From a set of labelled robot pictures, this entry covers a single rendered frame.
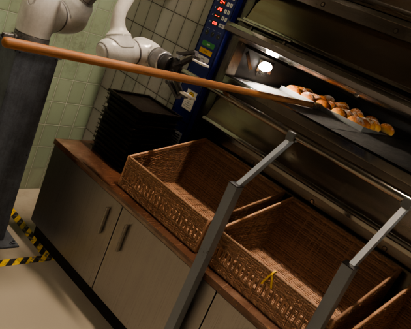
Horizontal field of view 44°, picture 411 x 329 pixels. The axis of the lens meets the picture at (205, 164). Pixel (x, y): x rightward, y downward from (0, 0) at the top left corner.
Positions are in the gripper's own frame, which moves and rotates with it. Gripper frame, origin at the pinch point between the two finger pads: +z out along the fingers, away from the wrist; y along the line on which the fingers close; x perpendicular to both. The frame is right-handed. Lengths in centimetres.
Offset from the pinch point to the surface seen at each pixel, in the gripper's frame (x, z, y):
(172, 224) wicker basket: -4, 12, 58
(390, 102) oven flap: -38, 57, -21
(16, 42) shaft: 77, 2, 0
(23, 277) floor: 18, -40, 119
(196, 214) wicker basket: -4, 22, 47
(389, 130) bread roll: -144, 25, -2
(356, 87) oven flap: -38, 42, -21
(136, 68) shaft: 33.6, 1.7, -0.2
